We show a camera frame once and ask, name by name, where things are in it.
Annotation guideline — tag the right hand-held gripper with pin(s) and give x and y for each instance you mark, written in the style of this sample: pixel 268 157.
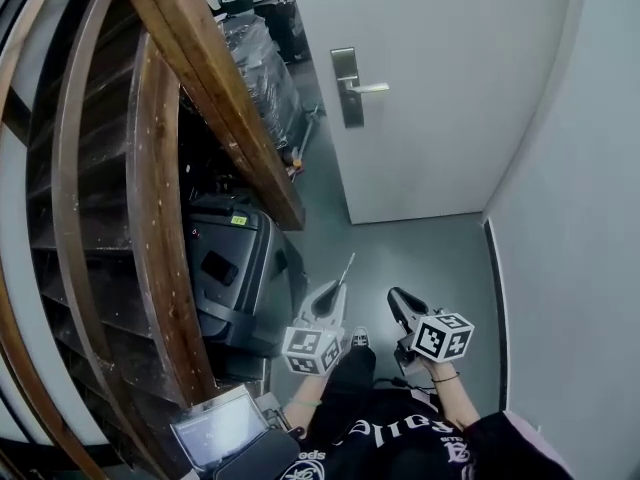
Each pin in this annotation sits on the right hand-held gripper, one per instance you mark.
pixel 440 338

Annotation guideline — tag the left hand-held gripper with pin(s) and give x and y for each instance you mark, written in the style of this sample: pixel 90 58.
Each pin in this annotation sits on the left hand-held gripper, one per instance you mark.
pixel 305 348

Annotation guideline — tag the person's left forearm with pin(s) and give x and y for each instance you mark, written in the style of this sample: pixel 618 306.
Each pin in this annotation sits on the person's left forearm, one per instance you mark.
pixel 305 393

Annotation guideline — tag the person's right forearm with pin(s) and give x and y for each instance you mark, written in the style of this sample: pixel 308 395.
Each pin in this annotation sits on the person's right forearm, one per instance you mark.
pixel 450 393

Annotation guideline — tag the white door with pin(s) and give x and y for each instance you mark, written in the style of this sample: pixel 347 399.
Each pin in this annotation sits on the white door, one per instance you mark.
pixel 440 93

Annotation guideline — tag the person's black and white shoe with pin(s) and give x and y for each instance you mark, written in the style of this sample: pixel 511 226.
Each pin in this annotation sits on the person's black and white shoe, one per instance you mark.
pixel 360 338

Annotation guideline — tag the person's black trouser leg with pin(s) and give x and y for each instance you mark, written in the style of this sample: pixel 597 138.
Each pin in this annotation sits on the person's black trouser leg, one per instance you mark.
pixel 350 378

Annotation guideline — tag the black wrist band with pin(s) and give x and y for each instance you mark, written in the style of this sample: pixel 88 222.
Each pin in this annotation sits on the black wrist band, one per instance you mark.
pixel 447 379

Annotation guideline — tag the black hard equipment case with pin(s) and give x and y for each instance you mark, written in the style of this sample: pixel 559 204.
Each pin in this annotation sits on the black hard equipment case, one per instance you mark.
pixel 245 278

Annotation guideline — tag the green wristband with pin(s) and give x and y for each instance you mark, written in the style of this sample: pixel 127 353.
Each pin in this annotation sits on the green wristband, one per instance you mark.
pixel 304 403

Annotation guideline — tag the black smartphone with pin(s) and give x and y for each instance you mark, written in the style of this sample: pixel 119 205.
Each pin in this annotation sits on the black smartphone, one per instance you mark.
pixel 219 267

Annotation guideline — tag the person's black printed shirt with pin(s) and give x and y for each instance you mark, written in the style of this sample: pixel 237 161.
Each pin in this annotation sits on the person's black printed shirt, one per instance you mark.
pixel 400 443

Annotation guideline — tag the open grey laptop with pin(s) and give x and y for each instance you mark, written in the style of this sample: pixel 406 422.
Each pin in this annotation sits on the open grey laptop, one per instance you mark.
pixel 225 428

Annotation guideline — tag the grey stick tool with orange base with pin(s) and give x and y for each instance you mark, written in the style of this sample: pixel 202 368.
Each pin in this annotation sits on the grey stick tool with orange base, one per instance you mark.
pixel 305 138

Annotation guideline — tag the plastic wrapped pallet load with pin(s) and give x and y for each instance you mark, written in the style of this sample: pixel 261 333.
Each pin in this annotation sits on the plastic wrapped pallet load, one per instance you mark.
pixel 265 83

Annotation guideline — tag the brown wooden staircase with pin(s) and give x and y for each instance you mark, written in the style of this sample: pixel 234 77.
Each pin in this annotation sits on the brown wooden staircase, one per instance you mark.
pixel 125 168

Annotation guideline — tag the black office chair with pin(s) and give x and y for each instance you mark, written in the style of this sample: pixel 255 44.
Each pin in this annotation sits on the black office chair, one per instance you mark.
pixel 282 28

